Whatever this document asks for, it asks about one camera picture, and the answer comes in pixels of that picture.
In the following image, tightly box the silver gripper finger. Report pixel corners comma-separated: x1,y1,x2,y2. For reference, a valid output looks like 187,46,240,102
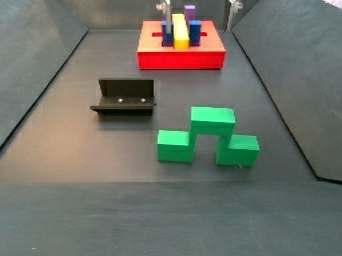
156,0,171,34
227,0,243,30

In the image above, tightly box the green bridge-shaped block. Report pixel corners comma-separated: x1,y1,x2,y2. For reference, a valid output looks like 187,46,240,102
156,106,260,167

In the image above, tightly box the red slotted board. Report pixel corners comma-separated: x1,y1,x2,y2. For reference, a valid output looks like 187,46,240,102
136,21,226,70

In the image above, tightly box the purple block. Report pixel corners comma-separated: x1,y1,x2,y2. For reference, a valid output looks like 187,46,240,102
184,5,196,21

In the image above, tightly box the blue block right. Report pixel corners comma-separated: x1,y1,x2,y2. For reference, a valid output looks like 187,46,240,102
188,20,202,46

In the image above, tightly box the blue block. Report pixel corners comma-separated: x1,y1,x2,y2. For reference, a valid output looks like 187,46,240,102
162,20,174,47
188,20,202,46

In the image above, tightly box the yellow long block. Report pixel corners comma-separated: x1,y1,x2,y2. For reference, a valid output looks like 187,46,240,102
172,14,190,50

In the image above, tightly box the blue block left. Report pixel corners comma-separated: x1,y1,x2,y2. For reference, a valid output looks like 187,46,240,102
162,20,174,47

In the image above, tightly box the black angle bracket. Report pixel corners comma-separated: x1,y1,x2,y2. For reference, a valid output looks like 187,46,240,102
89,78,155,113

